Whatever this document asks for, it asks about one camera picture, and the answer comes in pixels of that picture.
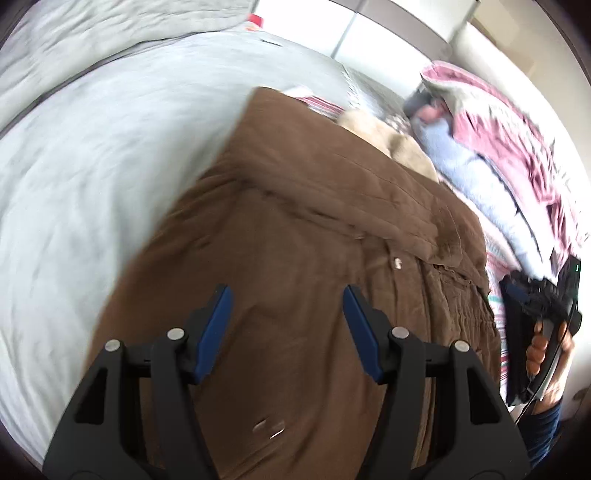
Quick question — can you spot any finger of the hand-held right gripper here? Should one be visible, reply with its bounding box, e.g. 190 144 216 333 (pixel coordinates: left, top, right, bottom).
500 273 557 320

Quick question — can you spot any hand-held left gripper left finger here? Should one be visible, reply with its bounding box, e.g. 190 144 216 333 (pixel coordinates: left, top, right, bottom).
44 284 233 480

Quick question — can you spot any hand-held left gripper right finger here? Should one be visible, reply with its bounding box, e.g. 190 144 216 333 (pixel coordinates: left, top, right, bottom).
343 284 530 480

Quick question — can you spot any brown coat with fur trim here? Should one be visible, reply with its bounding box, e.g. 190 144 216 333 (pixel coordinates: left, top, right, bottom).
95 87 502 480

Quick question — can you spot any person's right forearm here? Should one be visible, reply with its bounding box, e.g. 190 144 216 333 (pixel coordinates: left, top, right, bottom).
517 369 578 469

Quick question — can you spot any person's right hand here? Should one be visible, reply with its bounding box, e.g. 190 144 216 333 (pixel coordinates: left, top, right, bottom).
525 318 577 398

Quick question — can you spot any light blue fleece garment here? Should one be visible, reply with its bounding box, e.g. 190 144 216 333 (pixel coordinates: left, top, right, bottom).
413 108 555 282

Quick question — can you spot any pink plaid garment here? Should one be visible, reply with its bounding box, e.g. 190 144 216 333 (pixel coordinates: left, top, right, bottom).
419 62 591 273

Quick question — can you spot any grey bed sheet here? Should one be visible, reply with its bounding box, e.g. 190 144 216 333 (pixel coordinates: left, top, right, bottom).
0 28 416 462

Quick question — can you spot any dark grey garment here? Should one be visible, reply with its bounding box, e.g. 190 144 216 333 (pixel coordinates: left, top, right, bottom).
403 88 446 124

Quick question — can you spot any grey patterned blanket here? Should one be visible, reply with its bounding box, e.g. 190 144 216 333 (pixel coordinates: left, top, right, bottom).
339 64 419 134

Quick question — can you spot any white wardrobe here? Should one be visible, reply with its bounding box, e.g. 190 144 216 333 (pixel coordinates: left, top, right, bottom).
259 0 481 63

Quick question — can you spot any grey padded headboard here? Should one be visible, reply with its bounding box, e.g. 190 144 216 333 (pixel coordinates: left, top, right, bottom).
0 0 259 125

